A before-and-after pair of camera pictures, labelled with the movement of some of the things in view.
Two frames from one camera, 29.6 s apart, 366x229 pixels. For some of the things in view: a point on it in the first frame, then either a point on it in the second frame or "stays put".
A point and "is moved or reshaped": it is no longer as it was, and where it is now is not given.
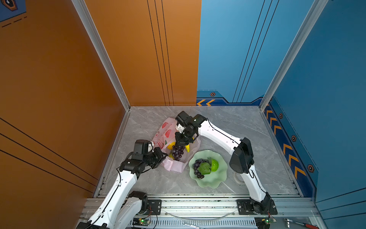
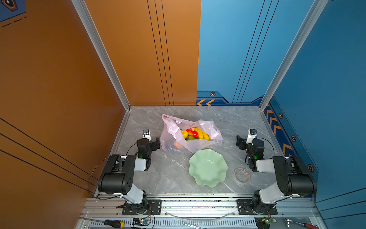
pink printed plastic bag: (165, 135) is moved or reshaped
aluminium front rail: (222, 214) stays put
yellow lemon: (170, 146) is moved or reshaped
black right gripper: (179, 141) to (240, 141)
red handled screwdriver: (307, 224) stays put
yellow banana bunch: (188, 147) is moved or reshaped
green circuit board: (142, 222) stays put
